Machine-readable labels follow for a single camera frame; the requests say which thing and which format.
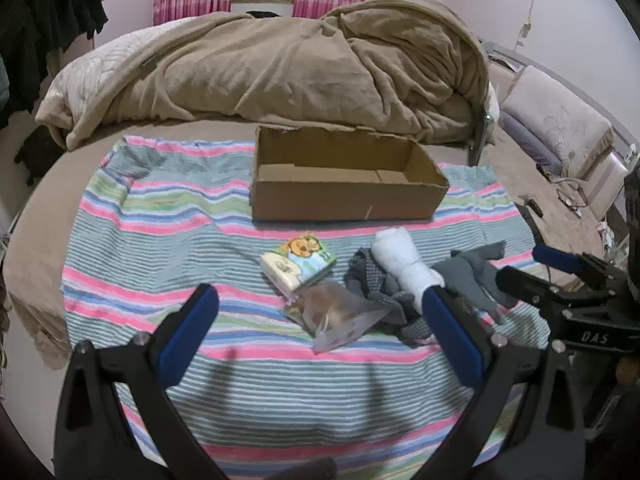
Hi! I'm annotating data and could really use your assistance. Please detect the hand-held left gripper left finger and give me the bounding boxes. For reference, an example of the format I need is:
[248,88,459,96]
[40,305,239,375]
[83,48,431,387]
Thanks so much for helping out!
[54,282,227,480]

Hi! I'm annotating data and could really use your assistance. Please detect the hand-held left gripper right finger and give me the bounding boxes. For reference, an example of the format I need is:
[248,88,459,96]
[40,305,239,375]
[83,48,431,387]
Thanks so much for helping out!
[416,285,587,480]

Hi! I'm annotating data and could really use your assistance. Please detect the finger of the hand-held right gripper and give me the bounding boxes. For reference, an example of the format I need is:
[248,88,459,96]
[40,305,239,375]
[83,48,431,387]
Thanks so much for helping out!
[495,265,614,314]
[531,244,629,289]

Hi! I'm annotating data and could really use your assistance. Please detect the plain grey cloth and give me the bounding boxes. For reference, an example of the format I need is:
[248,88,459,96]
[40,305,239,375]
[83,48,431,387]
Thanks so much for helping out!
[432,241,519,324]

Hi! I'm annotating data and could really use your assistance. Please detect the white cloth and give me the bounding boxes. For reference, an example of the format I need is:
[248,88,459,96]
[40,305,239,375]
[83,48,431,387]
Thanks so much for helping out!
[370,227,445,307]

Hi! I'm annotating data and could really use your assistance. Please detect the grey dotted cloth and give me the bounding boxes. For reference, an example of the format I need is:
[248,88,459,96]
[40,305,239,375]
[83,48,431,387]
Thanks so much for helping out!
[344,247,437,347]

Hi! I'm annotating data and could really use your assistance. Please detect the clear bag of cotton swabs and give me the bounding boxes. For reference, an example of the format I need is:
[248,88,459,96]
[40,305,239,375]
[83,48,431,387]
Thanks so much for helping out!
[284,282,392,354]

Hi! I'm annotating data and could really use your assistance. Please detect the cartoon print tissue packet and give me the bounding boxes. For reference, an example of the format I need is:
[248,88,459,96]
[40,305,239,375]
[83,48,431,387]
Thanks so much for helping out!
[260,233,337,294]

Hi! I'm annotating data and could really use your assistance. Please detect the cardboard box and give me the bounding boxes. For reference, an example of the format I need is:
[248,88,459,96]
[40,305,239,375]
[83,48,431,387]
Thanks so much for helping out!
[250,125,451,224]

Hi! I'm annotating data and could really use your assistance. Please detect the pale square cushion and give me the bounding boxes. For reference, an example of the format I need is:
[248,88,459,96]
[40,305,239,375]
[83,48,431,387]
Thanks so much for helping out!
[589,149,632,222]

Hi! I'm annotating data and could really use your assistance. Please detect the striped towel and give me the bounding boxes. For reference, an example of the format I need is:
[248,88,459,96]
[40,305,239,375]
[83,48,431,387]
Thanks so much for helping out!
[60,134,552,480]

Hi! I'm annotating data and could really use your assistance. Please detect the lavender pillow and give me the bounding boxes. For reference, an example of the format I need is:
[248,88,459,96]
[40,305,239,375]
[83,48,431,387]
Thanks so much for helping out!
[497,109,565,174]

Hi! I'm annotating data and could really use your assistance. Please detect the pale embroidered pillow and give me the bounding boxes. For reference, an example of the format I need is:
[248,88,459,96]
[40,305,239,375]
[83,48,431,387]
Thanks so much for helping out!
[500,65,617,181]

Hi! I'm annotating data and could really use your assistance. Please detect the tan bed sheet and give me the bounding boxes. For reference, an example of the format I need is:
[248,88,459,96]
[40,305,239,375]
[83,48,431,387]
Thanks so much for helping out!
[2,119,626,378]

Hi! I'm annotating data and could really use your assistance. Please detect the white patterned pillow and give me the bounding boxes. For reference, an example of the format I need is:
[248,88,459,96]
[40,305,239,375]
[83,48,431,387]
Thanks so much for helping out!
[35,15,203,150]

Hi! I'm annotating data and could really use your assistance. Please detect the brown fleece blanket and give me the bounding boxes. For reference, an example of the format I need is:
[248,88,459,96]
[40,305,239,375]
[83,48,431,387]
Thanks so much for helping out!
[64,0,497,152]

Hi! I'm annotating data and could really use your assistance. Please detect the white windowsill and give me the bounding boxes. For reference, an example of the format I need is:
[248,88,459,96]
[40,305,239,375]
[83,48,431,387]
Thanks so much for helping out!
[230,2,295,19]

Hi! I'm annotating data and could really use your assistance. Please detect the hanging black clothes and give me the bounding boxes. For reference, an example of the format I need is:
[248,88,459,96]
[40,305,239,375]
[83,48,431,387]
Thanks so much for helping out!
[0,0,109,129]

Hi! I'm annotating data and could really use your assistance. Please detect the cable on bed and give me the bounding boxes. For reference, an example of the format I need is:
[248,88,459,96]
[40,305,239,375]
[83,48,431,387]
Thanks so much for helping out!
[554,176,602,212]

